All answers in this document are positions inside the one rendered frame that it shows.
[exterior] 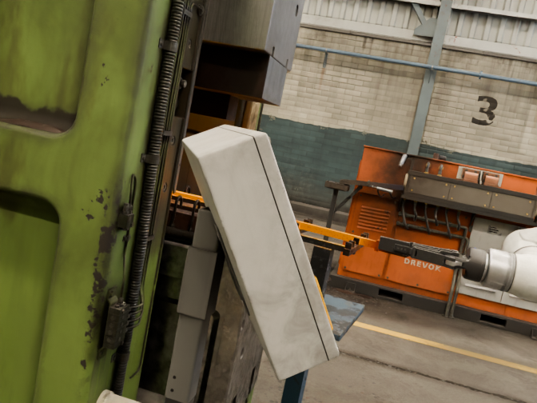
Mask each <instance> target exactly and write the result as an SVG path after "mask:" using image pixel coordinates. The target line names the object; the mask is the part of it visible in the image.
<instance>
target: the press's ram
mask: <svg viewBox="0 0 537 403"><path fill-rule="evenodd" d="M304 1H305V0H209V8H208V12H207V17H206V22H205V30H204V35H203V39H202V44H206V45H211V46H219V47H224V48H229V49H235V50H243V51H248V52H253V53H258V54H267V55H270V56H271V57H273V58H274V59H275V60H276V61H278V62H279V63H280V64H281V65H282V66H283V67H284V68H286V69H287V71H288V72H291V70H292V62H293V58H294V54H295V49H296V42H297V38H298V34H299V29H300V22H301V18H302V14H303V9H304Z"/></svg>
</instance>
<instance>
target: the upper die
mask: <svg viewBox="0 0 537 403"><path fill-rule="evenodd" d="M286 74H287V69H286V68H284V67H283V66H282V65H281V64H280V63H279V62H278V61H276V60H275V59H274V58H273V57H271V56H270V55H267V54H258V53H253V52H248V51H243V50H235V49H229V48H224V47H219V46H211V45H206V44H201V52H200V57H199V62H198V67H197V76H196V80H195V85H194V88H195V89H199V90H207V91H212V92H217V93H221V94H229V95H232V96H234V97H236V98H239V99H242V100H247V101H251V102H259V103H264V104H268V105H273V106H280V103H281V99H282V94H283V90H284V83H285V79H286Z"/></svg>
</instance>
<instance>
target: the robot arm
mask: <svg viewBox="0 0 537 403"><path fill-rule="evenodd" d="M378 249H382V250H385V251H388V252H393V253H398V254H403V255H406V256H407V257H411V258H415V259H418V260H421V261H426V262H429V263H432V264H436V265H441V266H443V267H446V268H449V269H456V268H458V269H462V276H463V278H464V279H467V280H470V281H477V282H480V284H481V285H482V286H483V287H484V286H485V287H488V288H491V289H497V290H500V291H502V292H507V293H511V294H513V295H515V296H516V297H518V298H521V299H524V300H527V301H532V302H535V303H537V227H535V228H531V229H520V230H516V231H514V232H513V233H510V234H509V235H508V236H507V237H506V238H505V240H504V242H503V245H502V250H498V249H488V250H487V251H486V250H484V249H477V248H474V247H470V248H468V250H467V253H466V255H462V254H459V251H457V250H453V249H443V248H438V247H434V246H429V245H421V244H417V243H415V242H407V241H401V240H397V239H393V238H389V237H383V236H380V242H379V246H378Z"/></svg>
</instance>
